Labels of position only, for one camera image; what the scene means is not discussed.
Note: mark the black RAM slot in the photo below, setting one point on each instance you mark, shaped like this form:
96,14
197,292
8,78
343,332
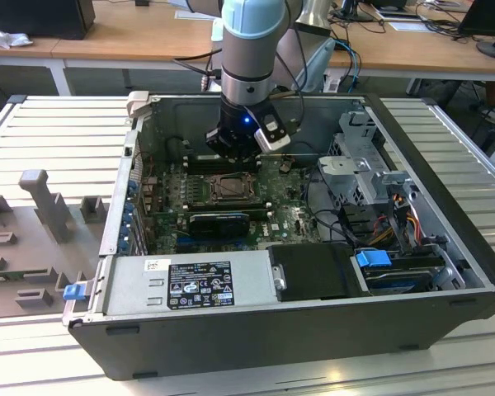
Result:
202,159
255,210
231,204
202,168

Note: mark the CPU socket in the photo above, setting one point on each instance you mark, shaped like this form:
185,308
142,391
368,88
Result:
213,197

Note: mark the black cylinder component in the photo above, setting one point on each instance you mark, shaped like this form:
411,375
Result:
174,148

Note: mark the black graphics card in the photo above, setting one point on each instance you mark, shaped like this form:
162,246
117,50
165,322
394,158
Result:
218,226

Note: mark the green motherboard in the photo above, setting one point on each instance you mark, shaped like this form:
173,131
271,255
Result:
288,214

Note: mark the pale blue teach pendant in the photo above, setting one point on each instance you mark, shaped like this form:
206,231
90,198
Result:
319,62

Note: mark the grey metal drive cage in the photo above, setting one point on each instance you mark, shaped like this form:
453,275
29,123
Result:
354,165

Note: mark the white paper sheet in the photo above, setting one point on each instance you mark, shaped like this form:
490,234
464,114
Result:
191,13

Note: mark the wooden desk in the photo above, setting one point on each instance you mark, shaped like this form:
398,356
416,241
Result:
148,37

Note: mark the black plastic shroud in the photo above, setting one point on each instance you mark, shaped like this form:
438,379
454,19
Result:
313,272

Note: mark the grey power supply unit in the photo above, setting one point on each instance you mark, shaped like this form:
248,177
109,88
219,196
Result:
128,284

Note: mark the blue disk carrier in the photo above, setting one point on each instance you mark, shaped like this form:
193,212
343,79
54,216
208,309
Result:
371,262

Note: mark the black open PC case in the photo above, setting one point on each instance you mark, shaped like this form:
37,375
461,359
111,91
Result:
272,342

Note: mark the black hard disk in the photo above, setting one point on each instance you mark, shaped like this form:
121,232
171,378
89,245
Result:
400,284

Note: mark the blue plastic latch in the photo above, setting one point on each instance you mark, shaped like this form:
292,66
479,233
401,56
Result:
74,292

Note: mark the black computer tower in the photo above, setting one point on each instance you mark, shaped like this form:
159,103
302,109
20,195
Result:
37,18

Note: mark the grey parts rack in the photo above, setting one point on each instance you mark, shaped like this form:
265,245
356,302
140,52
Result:
24,247

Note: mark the crumpled white paper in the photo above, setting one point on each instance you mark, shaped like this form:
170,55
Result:
10,38

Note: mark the green RAM stick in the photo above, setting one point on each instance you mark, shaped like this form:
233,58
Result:
4,275

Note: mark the black monitor with stand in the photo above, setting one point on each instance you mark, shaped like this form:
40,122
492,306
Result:
493,24

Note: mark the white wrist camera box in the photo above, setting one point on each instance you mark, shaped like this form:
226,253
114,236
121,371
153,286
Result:
274,138

